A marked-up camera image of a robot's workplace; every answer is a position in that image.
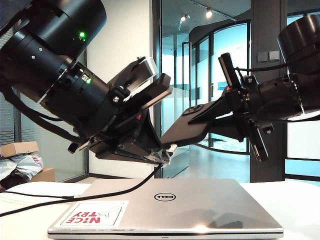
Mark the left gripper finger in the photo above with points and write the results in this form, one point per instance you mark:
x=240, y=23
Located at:
x=132, y=156
x=148, y=140

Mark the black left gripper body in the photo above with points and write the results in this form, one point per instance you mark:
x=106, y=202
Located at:
x=122, y=112

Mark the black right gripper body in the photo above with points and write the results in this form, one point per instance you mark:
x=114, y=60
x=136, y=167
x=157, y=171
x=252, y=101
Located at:
x=246, y=107

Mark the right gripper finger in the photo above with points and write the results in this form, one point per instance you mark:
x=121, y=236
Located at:
x=230, y=130
x=212, y=111

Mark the black phone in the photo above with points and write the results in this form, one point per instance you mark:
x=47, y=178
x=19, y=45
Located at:
x=185, y=132

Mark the white Nice Try sticker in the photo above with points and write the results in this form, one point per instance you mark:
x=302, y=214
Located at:
x=105, y=220

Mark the grey window blinds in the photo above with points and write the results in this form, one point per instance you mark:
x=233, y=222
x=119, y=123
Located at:
x=57, y=162

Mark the silver Dell laptop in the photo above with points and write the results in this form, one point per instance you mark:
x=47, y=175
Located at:
x=187, y=212

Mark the closed brown cardboard box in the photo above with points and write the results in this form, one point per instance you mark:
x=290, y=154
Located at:
x=46, y=175

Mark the ceiling spotlight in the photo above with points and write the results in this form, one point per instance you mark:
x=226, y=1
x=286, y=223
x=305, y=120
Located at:
x=183, y=18
x=209, y=13

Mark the grey plastic mailing bag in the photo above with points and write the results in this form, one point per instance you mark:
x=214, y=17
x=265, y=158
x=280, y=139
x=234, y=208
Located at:
x=25, y=165

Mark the dark bag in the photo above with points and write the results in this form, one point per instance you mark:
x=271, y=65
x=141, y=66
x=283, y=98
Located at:
x=12, y=181

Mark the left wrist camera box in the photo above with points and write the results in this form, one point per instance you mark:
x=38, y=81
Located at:
x=142, y=72

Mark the dark wall switch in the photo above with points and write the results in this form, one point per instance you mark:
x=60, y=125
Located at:
x=262, y=56

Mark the grey wall switch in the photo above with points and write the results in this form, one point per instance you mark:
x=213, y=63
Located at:
x=274, y=55

